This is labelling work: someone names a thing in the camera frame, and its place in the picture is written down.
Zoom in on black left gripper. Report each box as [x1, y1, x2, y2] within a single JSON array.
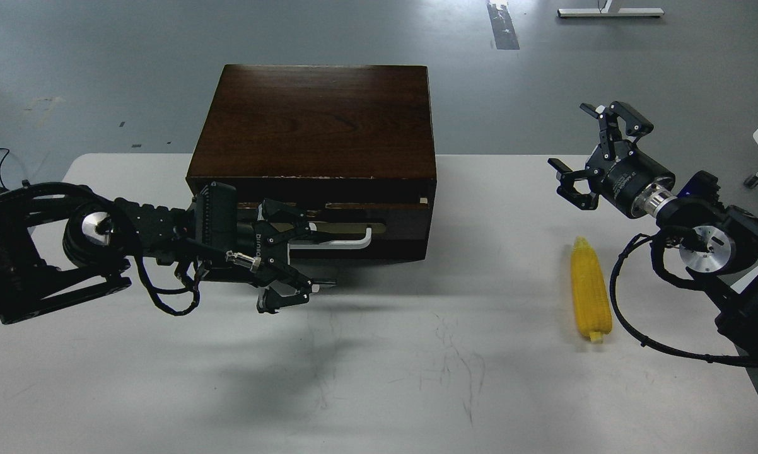
[[230, 199, 337, 314]]

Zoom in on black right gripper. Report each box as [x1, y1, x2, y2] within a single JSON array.
[[548, 101, 675, 219]]

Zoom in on wooden drawer with white handle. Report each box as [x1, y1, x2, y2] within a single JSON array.
[[270, 193, 432, 260]]

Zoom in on yellow corn cob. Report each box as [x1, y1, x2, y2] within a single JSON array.
[[570, 236, 612, 343]]

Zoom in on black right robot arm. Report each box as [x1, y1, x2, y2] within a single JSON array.
[[548, 101, 758, 368]]

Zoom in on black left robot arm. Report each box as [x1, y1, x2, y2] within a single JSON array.
[[0, 182, 336, 325]]

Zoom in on dark wooden drawer cabinet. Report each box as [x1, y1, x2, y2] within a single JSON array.
[[185, 64, 438, 264]]

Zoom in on white table leg base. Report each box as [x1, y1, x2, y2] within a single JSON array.
[[557, 1, 665, 18]]

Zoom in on black floor tape strip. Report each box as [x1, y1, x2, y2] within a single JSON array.
[[486, 1, 520, 50]]

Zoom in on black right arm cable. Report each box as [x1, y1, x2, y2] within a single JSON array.
[[609, 233, 758, 370]]

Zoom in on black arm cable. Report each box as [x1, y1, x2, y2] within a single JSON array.
[[130, 252, 201, 317], [609, 233, 758, 370]]

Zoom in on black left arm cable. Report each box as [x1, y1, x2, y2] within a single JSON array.
[[130, 252, 201, 317]]

